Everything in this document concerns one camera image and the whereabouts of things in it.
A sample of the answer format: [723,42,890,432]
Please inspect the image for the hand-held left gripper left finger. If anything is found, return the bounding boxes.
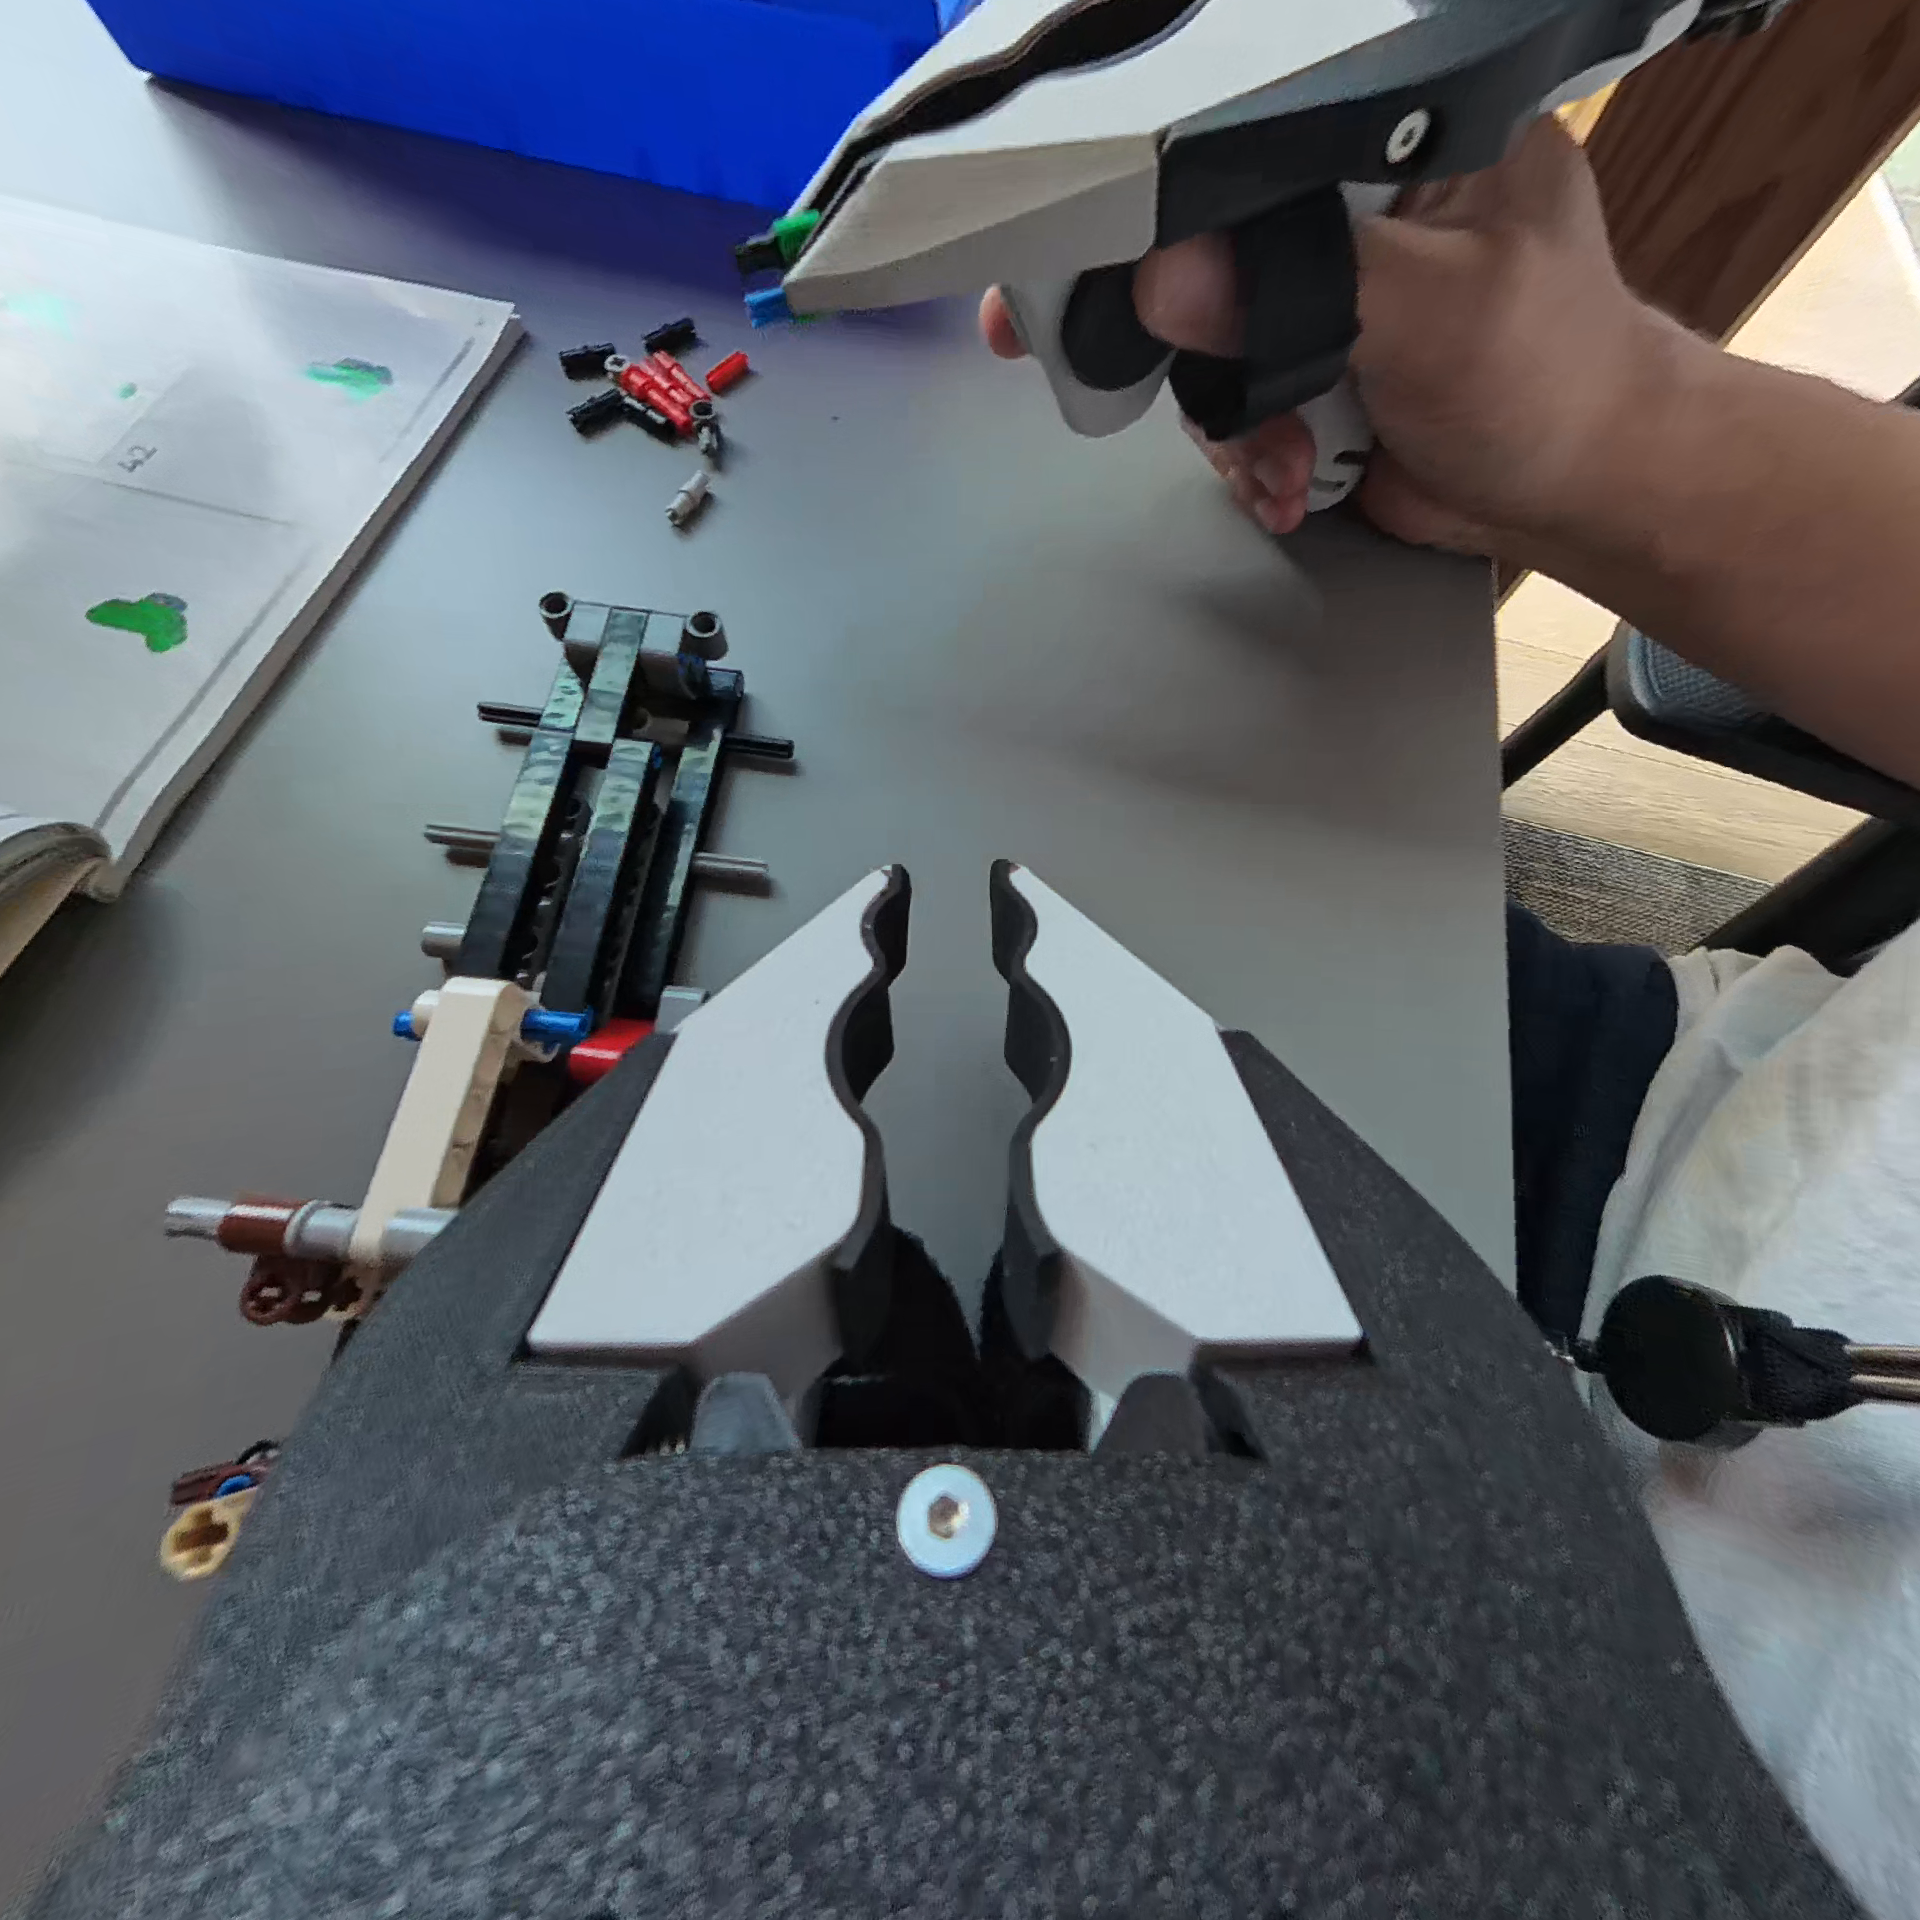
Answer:
[526,861,917,1454]

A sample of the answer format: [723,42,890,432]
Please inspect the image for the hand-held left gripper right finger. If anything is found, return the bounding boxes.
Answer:
[987,858,1367,1454]

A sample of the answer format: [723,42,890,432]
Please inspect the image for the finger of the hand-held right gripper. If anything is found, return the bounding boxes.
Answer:
[779,0,1431,320]
[808,0,1202,204]

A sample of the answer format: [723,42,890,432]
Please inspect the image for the person's right forearm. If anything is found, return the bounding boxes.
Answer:
[1628,286,1920,783]

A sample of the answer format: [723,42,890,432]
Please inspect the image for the black and grey lego model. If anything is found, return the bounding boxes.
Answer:
[165,589,797,1328]

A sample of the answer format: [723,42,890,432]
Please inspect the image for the brown and blue lego piece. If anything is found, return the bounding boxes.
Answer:
[172,1439,282,1510]

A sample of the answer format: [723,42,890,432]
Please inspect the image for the tan lego connector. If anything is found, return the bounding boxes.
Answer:
[157,1498,251,1584]

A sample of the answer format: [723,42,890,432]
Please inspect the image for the lego instruction booklet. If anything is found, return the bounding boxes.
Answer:
[0,194,527,976]

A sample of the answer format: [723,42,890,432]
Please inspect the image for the person's right hand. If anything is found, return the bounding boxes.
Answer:
[978,116,1695,553]

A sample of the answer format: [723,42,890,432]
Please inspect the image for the person's dark trousers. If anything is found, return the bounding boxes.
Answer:
[1503,900,1683,1340]

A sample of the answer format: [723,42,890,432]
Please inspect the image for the blue storage bin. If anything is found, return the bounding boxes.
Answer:
[82,0,976,212]

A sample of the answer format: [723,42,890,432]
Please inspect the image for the black badge reel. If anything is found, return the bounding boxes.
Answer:
[1572,1276,1764,1449]

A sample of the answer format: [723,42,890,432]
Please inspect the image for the black office chair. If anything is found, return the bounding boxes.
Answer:
[1499,615,1920,964]

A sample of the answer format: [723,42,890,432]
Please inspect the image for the person's white shirt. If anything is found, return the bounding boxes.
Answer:
[1586,929,1920,1920]

